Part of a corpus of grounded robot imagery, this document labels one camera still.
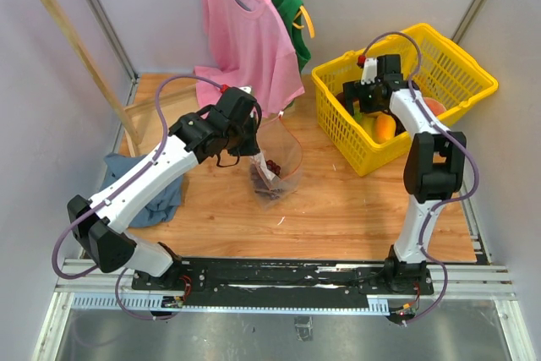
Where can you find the blue cloth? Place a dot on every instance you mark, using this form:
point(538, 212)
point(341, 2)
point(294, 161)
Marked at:
point(161, 208)

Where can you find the yellow plastic basket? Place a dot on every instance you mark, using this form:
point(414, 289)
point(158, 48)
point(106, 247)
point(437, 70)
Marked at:
point(447, 74)

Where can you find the pink t-shirt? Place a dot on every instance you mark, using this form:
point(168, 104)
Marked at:
point(250, 46)

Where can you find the clear zip top bag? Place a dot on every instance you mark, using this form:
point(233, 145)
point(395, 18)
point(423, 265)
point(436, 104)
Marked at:
point(277, 143)

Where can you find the dark purple grape bunch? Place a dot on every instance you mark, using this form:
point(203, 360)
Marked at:
point(265, 180)

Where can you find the yellow round fruit toy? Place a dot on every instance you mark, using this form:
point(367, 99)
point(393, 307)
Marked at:
point(367, 124)

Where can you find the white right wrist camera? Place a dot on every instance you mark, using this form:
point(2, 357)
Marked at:
point(369, 69)

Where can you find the wooden clothes rack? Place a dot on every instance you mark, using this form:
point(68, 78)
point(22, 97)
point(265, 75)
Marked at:
point(133, 40)

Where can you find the green t-shirt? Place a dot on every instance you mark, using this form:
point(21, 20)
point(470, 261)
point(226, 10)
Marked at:
point(291, 14)

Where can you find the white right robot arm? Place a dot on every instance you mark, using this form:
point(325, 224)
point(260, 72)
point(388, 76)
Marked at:
point(432, 174)

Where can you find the green custard apple toy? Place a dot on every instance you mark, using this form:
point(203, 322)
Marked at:
point(358, 116)

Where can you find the orange yellow mango toy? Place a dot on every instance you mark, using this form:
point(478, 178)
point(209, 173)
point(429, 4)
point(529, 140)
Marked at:
point(384, 128)

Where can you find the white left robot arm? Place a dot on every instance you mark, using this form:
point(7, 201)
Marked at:
point(100, 222)

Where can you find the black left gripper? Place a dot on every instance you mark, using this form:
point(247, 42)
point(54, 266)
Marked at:
point(252, 147)

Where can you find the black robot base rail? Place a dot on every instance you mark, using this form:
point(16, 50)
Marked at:
point(287, 284)

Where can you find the watermelon slice toy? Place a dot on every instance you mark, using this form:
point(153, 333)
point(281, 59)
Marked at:
point(435, 106)

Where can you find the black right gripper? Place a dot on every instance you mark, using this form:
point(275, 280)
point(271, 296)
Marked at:
point(353, 90)

